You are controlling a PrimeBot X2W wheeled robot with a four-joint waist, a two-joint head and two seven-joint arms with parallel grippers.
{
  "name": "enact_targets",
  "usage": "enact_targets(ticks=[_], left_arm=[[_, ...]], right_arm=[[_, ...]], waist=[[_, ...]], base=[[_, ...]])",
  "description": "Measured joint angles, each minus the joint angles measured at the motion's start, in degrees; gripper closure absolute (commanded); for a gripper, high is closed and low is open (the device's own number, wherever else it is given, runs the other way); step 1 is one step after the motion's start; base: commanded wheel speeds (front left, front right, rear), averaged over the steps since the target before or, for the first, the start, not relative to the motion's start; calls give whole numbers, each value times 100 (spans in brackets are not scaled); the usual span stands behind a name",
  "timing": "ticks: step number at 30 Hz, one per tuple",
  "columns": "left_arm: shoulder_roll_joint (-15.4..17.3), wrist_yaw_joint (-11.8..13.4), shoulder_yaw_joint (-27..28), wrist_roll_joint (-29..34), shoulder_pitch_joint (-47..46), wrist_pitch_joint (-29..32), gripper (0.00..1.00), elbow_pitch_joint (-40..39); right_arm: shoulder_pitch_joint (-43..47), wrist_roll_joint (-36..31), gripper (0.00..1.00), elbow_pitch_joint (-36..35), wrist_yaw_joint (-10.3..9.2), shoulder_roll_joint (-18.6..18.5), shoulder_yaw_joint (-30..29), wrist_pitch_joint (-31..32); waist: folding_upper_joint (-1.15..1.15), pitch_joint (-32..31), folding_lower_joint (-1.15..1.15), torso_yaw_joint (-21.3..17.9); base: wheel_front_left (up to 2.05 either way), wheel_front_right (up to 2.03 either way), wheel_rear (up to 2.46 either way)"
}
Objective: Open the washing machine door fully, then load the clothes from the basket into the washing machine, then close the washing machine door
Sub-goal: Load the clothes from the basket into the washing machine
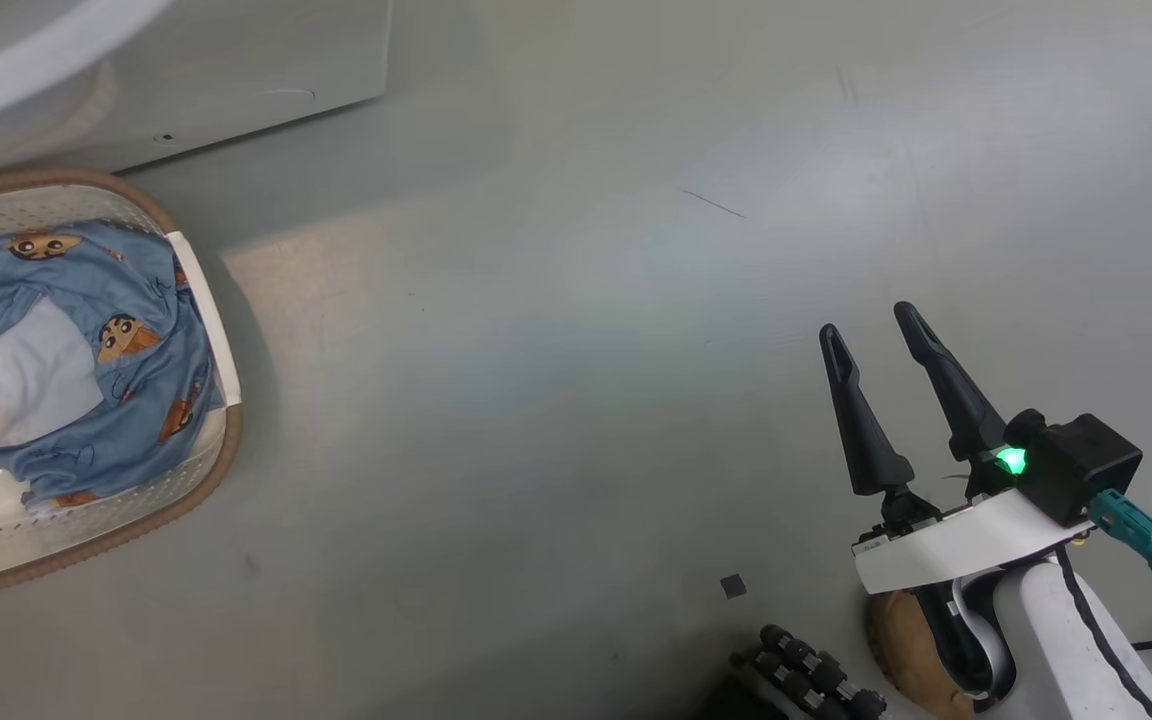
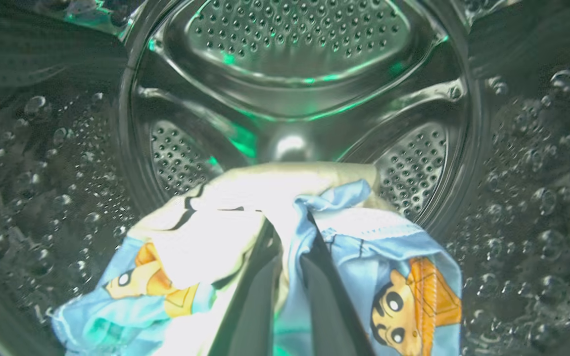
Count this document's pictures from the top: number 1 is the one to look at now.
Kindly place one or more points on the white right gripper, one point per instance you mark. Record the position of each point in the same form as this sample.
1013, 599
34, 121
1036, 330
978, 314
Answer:
966, 550

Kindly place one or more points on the blue cartoon print garment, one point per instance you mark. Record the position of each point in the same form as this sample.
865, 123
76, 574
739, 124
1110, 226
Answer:
136, 420

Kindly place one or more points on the tan rounded robot base part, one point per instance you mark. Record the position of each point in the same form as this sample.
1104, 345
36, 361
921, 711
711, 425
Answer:
901, 650

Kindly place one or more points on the white front-load washing machine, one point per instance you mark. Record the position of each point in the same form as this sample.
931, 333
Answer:
236, 60

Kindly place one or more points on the small dark square scrap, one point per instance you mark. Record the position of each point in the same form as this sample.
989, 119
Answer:
733, 587

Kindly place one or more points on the black ribbed connector cluster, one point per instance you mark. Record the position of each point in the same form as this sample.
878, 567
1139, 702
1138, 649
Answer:
806, 670

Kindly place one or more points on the cream perforated basket brown rim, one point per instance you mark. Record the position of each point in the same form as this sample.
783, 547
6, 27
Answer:
136, 520

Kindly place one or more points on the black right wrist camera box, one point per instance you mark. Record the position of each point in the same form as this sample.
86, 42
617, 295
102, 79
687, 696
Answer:
1076, 465

